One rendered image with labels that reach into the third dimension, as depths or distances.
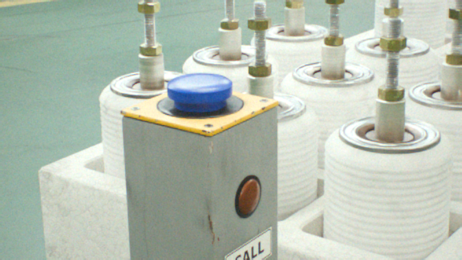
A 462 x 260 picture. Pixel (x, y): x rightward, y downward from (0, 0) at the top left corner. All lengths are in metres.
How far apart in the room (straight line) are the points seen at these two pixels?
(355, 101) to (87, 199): 0.25
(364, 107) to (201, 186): 0.32
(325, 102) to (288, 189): 0.11
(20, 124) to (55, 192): 0.70
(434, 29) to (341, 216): 0.60
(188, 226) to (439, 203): 0.22
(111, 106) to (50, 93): 0.90
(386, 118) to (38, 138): 0.87
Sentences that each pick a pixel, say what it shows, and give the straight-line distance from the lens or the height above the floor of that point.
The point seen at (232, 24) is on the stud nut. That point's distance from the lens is 0.89.
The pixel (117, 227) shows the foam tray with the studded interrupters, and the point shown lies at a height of 0.15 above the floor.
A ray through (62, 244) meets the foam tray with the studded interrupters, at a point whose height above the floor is 0.11.
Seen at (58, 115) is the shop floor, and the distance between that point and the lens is 1.56.
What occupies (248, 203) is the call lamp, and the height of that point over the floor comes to 0.26.
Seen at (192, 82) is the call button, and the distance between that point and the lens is 0.54.
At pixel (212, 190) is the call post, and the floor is 0.28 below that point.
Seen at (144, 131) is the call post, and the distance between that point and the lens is 0.54.
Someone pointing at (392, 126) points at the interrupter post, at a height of 0.26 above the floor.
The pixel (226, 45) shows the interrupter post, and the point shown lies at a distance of 0.89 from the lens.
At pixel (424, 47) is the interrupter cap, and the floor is 0.25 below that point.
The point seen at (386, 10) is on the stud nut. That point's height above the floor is 0.29.
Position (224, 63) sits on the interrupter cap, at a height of 0.25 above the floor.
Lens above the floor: 0.48
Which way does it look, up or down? 20 degrees down
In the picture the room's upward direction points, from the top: 1 degrees counter-clockwise
